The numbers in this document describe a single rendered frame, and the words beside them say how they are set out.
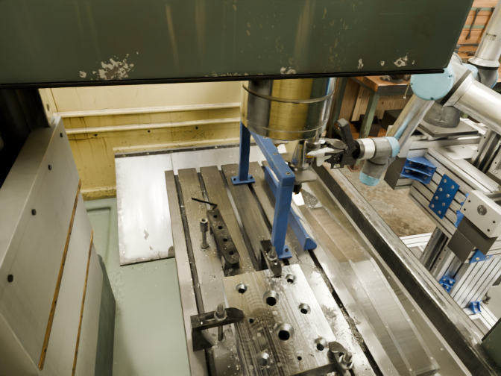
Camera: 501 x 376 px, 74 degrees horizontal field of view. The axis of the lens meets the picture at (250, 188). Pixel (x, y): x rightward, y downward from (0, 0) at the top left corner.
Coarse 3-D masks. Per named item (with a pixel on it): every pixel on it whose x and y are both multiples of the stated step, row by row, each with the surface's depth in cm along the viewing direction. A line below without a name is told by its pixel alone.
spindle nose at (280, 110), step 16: (272, 80) 49; (288, 80) 49; (304, 80) 49; (320, 80) 50; (336, 80) 54; (256, 96) 52; (272, 96) 51; (288, 96) 50; (304, 96) 50; (320, 96) 52; (256, 112) 54; (272, 112) 52; (288, 112) 52; (304, 112) 52; (320, 112) 54; (256, 128) 56; (272, 128) 54; (288, 128) 53; (304, 128) 54; (320, 128) 56
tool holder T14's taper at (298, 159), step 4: (296, 144) 95; (300, 144) 94; (304, 144) 94; (296, 148) 95; (300, 148) 94; (304, 148) 95; (296, 152) 96; (300, 152) 95; (304, 152) 95; (292, 156) 98; (296, 156) 96; (300, 156) 96; (304, 156) 96; (292, 160) 97; (296, 160) 96; (300, 160) 96; (304, 160) 97; (292, 164) 98; (296, 164) 97; (300, 164) 97; (304, 164) 98
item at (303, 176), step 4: (296, 172) 96; (300, 172) 96; (304, 172) 96; (308, 172) 96; (312, 172) 97; (296, 176) 94; (300, 176) 95; (304, 176) 95; (308, 176) 95; (312, 176) 95; (316, 176) 95; (296, 180) 93; (300, 180) 93; (304, 180) 93; (308, 180) 93; (312, 180) 94
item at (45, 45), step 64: (0, 0) 31; (64, 0) 32; (128, 0) 33; (192, 0) 35; (256, 0) 37; (320, 0) 38; (384, 0) 41; (448, 0) 43; (0, 64) 34; (64, 64) 35; (128, 64) 37; (192, 64) 39; (256, 64) 41; (320, 64) 43; (384, 64) 46; (448, 64) 49
